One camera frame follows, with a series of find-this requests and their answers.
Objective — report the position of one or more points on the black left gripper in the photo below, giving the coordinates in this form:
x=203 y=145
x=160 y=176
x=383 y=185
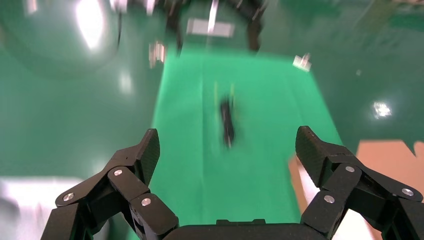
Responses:
x=212 y=8

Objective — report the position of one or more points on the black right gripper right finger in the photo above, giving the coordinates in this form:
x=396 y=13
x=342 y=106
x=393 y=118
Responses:
x=357 y=188

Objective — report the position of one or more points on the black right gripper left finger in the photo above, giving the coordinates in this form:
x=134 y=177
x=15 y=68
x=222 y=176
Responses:
x=132 y=185

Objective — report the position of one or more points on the silver metal binder clip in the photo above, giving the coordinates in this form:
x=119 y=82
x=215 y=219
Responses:
x=156 y=54
x=302 y=62

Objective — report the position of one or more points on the green table cloth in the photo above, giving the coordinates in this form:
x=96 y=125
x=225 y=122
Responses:
x=198 y=149

